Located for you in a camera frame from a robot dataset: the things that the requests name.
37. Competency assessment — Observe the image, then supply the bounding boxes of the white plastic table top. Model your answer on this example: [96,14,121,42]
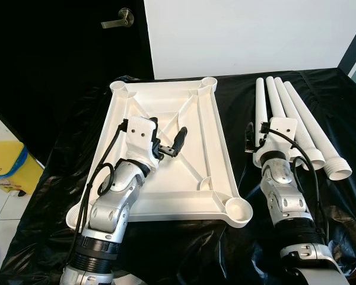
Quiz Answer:
[66,76,253,229]

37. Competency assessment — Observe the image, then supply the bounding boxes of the yellow bin with blue band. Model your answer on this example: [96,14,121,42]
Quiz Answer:
[0,141,44,197]

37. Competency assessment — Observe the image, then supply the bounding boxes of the white plastic table leg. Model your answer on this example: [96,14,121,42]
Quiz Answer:
[255,77,268,128]
[274,76,326,172]
[283,81,353,181]
[265,76,306,166]

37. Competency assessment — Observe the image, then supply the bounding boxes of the dark grey window frame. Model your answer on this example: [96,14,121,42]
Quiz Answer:
[337,15,356,77]

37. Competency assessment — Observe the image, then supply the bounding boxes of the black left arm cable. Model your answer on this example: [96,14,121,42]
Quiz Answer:
[71,119,131,262]

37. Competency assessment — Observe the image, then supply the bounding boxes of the black plastic table cover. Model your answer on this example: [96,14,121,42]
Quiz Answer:
[0,68,356,285]

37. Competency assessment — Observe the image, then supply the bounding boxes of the black door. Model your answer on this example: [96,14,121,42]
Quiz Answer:
[0,0,156,166]

